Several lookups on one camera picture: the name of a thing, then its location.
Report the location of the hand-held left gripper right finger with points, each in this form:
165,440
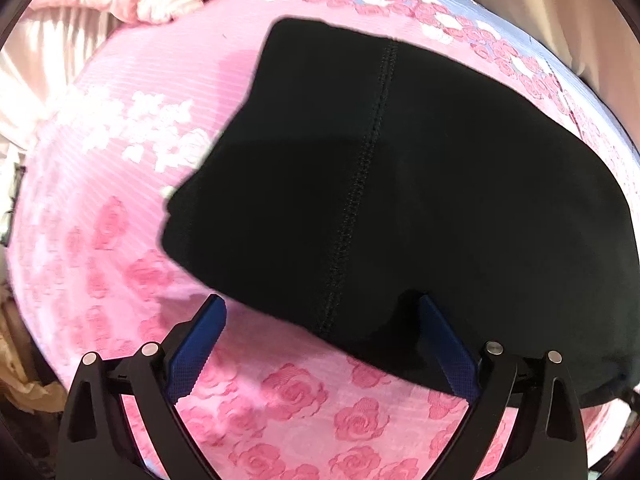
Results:
445,345

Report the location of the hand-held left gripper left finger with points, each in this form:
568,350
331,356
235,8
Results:
200,341

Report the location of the black pants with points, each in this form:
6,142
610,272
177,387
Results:
350,160

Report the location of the pink rose print bed sheet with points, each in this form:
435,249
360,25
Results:
125,220

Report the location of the tan crumpled cloth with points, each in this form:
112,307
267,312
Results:
25,375

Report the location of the beige satin cloth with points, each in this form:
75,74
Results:
45,70

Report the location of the beige curtain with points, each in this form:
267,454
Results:
550,5

